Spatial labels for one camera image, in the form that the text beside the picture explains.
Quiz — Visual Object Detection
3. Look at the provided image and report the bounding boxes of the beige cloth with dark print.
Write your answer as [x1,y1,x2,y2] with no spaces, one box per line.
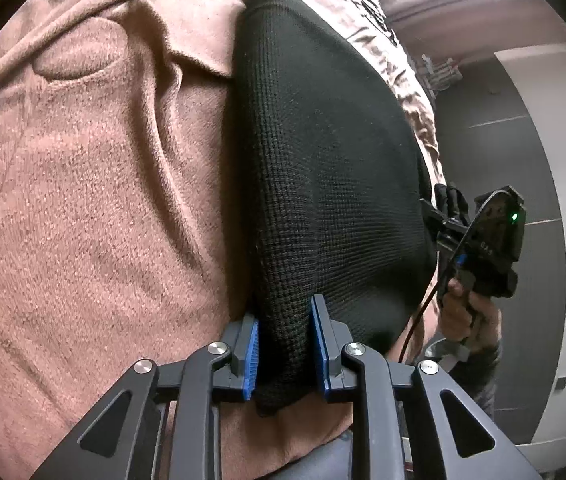
[313,0,446,196]

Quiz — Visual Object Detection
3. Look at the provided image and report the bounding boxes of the white bedside cabinet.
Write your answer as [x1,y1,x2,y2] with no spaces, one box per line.
[420,54,464,92]

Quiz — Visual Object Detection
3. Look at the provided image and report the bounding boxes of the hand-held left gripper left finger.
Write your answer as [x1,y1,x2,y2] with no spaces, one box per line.
[30,312,261,480]

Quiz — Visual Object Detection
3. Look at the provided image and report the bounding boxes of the person's right forearm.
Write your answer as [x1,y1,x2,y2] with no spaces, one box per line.
[450,339,503,419]

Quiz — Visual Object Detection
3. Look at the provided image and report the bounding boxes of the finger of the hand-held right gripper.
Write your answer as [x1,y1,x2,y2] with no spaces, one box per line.
[420,198,470,235]
[435,232,468,295]

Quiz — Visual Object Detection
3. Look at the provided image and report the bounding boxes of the pink curtain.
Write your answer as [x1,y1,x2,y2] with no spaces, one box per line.
[382,0,566,67]

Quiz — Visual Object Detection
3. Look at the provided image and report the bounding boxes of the black pants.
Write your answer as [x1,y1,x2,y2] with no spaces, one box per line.
[223,0,468,418]

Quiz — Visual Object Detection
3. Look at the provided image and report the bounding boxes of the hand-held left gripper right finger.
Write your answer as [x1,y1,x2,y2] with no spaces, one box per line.
[310,294,544,480]

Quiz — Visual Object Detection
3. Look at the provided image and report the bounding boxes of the person's right hand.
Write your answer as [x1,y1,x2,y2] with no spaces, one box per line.
[440,277,503,359]

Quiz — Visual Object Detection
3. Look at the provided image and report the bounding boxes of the brown blanket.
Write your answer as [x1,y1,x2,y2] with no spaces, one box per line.
[0,0,446,480]

